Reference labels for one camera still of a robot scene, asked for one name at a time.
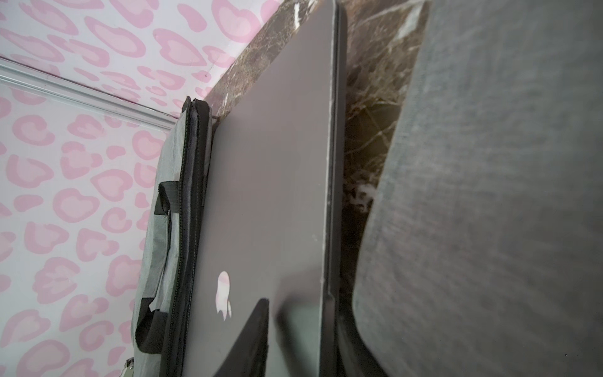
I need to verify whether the grey laptop bag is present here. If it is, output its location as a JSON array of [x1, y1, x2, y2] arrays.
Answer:
[[353, 1, 602, 376], [131, 98, 212, 376]]

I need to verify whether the aluminium frame brace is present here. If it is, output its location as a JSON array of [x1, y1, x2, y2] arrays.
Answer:
[[1, 58, 176, 130]]

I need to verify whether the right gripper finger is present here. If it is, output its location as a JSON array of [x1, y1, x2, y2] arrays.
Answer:
[[214, 298, 269, 377]]

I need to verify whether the dark grey laptop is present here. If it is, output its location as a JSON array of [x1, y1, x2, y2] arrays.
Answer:
[[183, 1, 347, 376]]

